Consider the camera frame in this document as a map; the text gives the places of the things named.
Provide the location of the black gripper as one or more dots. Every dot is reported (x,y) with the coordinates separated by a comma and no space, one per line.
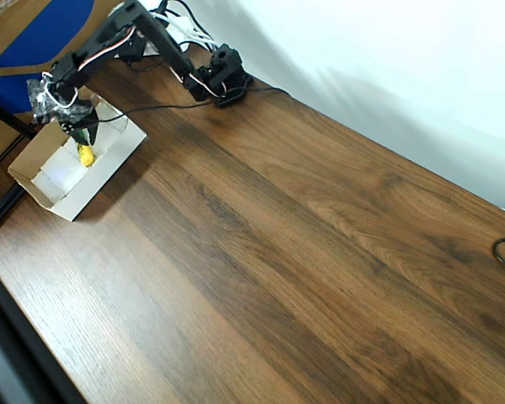
(75,122)

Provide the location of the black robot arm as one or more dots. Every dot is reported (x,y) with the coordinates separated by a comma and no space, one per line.
(160,38)

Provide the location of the black vertical pole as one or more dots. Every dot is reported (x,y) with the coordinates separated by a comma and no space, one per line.
(8,115)

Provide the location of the small yellow object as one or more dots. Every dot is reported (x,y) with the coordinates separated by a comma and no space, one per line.
(85,156)

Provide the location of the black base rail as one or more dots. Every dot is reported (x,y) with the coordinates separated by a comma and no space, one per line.
(0,215)

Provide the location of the large brown blue-printed carton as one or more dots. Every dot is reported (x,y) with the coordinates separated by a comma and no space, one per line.
(33,38)

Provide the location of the white cardboard box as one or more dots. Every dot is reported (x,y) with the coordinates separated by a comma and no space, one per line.
(88,193)

